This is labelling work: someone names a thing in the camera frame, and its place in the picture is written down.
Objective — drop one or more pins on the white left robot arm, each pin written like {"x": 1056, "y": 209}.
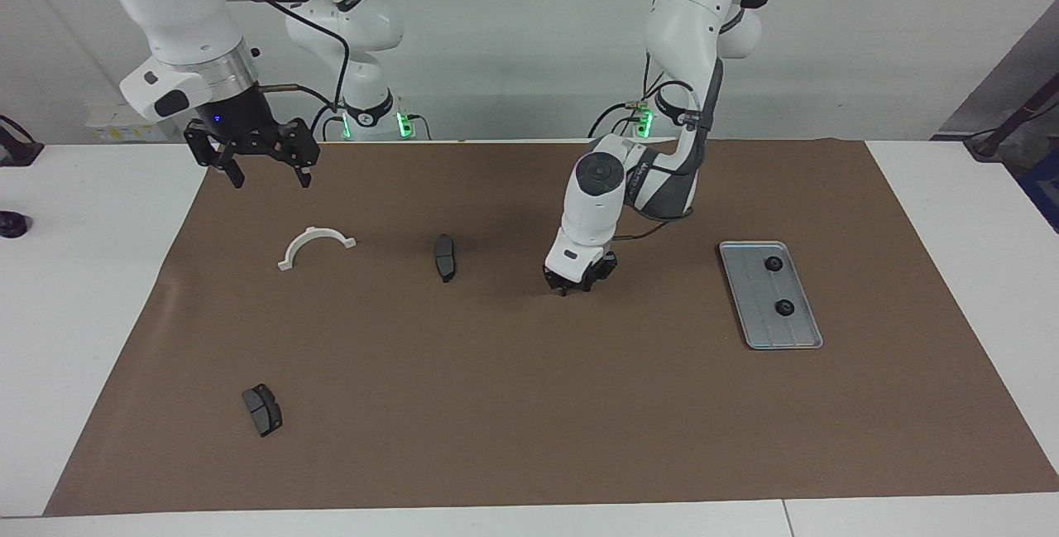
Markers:
{"x": 596, "y": 206}

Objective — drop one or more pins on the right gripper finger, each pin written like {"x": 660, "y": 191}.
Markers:
{"x": 303, "y": 176}
{"x": 235, "y": 170}

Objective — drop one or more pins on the brown table mat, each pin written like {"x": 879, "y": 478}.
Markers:
{"x": 579, "y": 396}

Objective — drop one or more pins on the black bearing gear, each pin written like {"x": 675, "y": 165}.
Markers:
{"x": 783, "y": 307}
{"x": 773, "y": 264}

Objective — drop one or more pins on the blue object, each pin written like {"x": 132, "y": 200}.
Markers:
{"x": 1044, "y": 198}

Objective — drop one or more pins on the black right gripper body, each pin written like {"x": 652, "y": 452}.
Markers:
{"x": 244, "y": 131}

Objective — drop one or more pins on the white box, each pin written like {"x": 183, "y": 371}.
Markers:
{"x": 103, "y": 130}

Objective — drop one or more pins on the wide dark brake pad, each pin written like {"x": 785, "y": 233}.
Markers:
{"x": 263, "y": 413}

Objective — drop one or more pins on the slim dark brake pad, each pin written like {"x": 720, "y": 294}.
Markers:
{"x": 445, "y": 260}

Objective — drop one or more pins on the black stand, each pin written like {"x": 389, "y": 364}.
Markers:
{"x": 1005, "y": 127}

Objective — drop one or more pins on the silver metal tray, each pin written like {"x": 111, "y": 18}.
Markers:
{"x": 757, "y": 305}

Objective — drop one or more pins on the black round knob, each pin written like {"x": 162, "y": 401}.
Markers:
{"x": 12, "y": 225}

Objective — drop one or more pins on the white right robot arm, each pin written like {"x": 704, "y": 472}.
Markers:
{"x": 174, "y": 7}

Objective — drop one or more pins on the black table clamp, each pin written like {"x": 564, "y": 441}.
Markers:
{"x": 16, "y": 152}

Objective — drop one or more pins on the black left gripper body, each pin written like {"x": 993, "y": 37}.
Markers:
{"x": 583, "y": 279}

